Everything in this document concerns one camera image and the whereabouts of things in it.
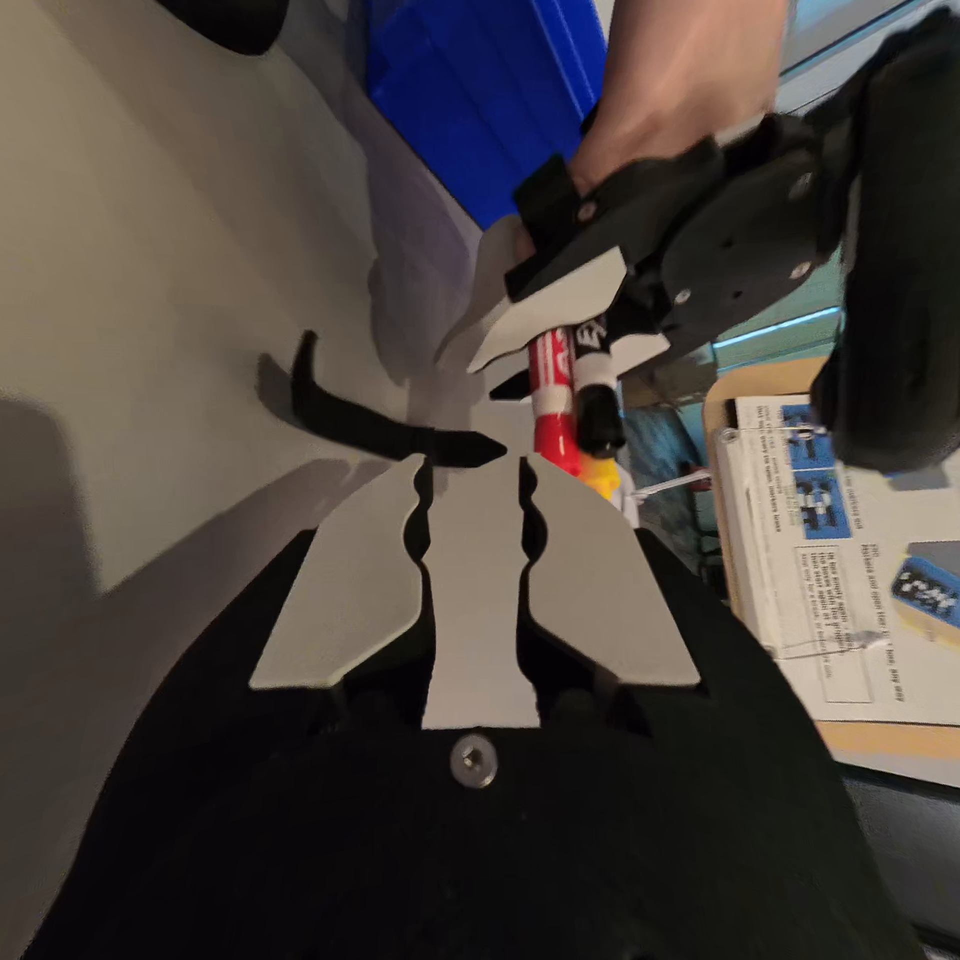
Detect person's left forearm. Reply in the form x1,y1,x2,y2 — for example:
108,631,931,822
592,0,789,121

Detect white plastic stand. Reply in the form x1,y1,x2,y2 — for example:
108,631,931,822
615,465,714,530

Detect black hook-and-loop strap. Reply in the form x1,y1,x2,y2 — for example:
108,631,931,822
291,330,510,472

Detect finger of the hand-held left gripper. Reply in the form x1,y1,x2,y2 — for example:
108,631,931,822
466,247,630,375
489,332,672,402

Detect black cap marker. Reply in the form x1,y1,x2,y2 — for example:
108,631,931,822
573,318,627,459

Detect yellow marker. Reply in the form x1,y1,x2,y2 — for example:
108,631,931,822
581,453,624,504

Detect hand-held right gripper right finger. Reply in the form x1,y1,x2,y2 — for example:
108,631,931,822
516,452,704,727

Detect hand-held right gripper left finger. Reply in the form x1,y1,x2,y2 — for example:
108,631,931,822
249,452,438,727

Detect blue plastic bin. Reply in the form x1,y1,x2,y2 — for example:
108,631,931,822
365,0,609,230

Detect person's left hand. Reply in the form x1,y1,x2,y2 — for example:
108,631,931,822
570,105,781,196

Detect red cap marker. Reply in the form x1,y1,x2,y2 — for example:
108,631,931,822
527,326,585,477

